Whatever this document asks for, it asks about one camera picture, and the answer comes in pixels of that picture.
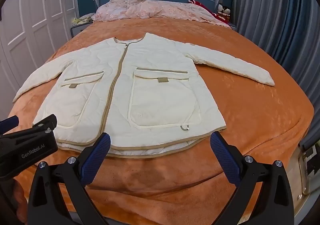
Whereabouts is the beige cloth pile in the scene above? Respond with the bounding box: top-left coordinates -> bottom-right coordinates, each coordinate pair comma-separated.
76,13 -> 96,25

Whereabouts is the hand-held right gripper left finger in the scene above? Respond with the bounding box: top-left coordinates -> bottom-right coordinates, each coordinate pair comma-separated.
27,133 -> 111,225

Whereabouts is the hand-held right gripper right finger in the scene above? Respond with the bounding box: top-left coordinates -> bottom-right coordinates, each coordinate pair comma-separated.
210,131 -> 294,225

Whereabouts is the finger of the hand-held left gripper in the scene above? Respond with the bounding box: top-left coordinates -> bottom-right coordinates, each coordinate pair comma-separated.
0,116 -> 20,136
32,114 -> 58,132

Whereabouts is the grey pleated curtain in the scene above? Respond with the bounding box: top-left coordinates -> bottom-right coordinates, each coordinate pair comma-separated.
231,0 -> 320,105

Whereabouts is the cream quilted jacket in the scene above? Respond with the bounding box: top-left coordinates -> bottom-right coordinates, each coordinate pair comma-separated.
12,32 -> 275,158

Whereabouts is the orange fleece blanket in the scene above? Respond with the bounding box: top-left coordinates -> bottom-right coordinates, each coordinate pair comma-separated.
7,18 -> 314,225

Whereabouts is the pink floral quilt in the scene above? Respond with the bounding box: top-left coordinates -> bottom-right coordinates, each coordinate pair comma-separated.
91,0 -> 230,27

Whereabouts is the white panelled wardrobe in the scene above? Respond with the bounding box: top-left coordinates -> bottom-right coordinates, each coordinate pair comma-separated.
0,0 -> 78,105

